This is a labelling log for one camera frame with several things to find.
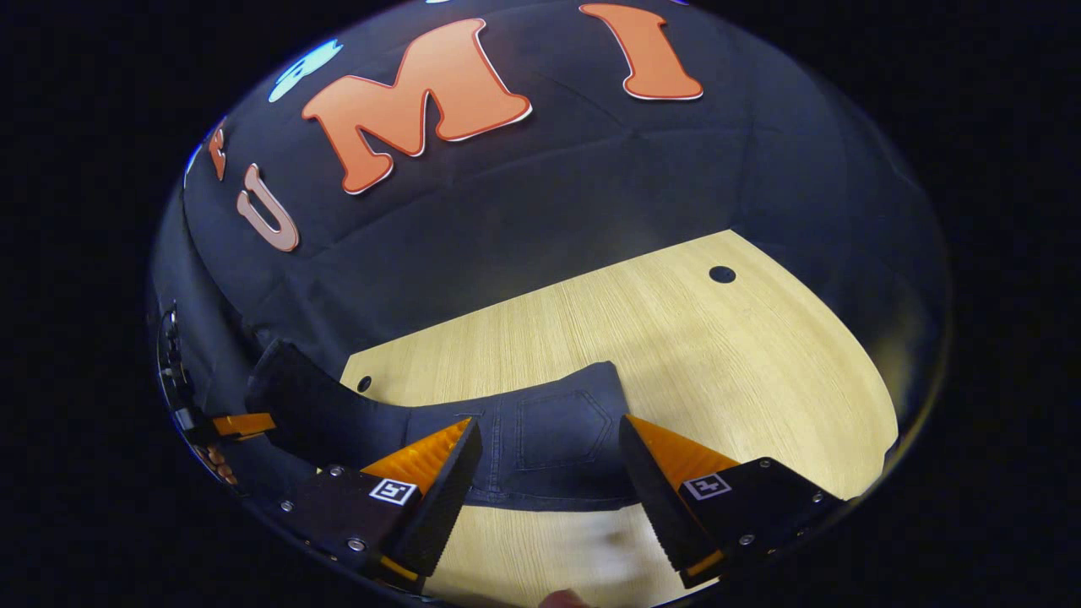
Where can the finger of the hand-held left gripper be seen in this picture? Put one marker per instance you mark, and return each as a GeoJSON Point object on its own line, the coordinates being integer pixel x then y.
{"type": "Point", "coordinates": [245, 425]}

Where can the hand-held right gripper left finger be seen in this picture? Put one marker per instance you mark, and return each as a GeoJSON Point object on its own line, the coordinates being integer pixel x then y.
{"type": "Point", "coordinates": [443, 498]}

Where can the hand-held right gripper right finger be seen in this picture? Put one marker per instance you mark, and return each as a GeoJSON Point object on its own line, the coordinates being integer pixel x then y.
{"type": "Point", "coordinates": [654, 498]}

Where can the dark denim jeans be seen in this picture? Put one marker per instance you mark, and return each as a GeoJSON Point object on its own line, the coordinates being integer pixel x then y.
{"type": "Point", "coordinates": [549, 439]}

